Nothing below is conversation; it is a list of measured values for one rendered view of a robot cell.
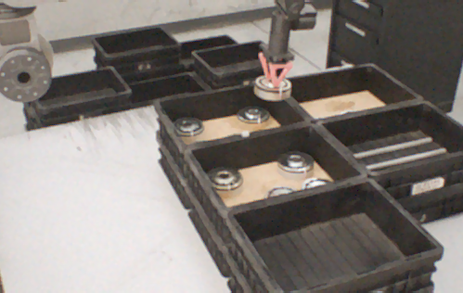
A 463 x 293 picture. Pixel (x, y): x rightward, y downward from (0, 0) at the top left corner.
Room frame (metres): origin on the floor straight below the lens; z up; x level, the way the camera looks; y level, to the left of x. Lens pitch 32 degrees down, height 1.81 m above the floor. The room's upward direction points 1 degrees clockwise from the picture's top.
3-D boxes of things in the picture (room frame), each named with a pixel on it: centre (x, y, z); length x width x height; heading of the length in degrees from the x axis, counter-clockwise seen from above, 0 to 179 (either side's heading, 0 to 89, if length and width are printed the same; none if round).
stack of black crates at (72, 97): (2.45, 0.68, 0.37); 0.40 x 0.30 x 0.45; 117
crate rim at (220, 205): (1.34, -0.11, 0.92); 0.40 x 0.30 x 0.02; 113
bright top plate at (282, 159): (1.46, -0.19, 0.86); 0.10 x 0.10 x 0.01
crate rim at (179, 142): (1.62, 0.00, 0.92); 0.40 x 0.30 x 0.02; 113
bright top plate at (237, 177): (1.37, 0.02, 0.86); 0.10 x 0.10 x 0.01
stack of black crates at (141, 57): (2.99, 0.50, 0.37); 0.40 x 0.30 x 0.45; 117
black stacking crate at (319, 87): (1.78, -0.37, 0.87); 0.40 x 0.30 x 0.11; 113
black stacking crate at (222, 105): (1.62, 0.00, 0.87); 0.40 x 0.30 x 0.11; 113
